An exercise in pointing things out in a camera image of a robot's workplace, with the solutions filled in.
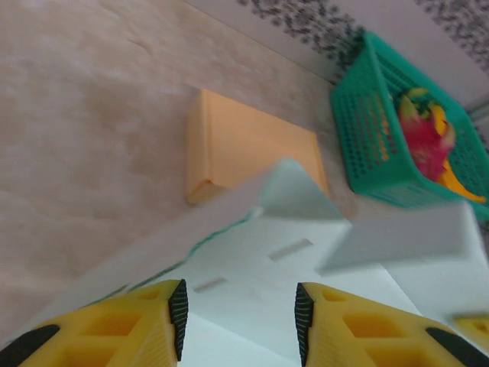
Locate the orange paper box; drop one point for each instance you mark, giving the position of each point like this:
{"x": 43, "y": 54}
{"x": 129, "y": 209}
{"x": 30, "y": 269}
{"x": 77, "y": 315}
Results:
{"x": 244, "y": 145}

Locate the pink dragon fruit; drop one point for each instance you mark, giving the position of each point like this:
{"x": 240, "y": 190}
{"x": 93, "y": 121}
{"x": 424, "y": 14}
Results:
{"x": 424, "y": 137}

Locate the light blue paper box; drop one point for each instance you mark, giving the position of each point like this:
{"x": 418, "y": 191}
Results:
{"x": 244, "y": 267}

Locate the yellow banana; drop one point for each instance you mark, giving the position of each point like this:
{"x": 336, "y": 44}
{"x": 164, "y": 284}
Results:
{"x": 454, "y": 183}

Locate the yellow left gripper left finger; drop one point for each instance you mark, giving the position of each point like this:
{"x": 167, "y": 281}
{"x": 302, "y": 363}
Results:
{"x": 95, "y": 332}

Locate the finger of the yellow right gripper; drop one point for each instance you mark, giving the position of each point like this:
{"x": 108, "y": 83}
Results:
{"x": 475, "y": 327}

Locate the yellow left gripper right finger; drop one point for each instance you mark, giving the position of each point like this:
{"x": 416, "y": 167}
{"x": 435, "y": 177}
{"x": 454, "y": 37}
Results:
{"x": 374, "y": 336}

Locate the green plastic basket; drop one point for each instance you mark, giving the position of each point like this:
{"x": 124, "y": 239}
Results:
{"x": 366, "y": 137}

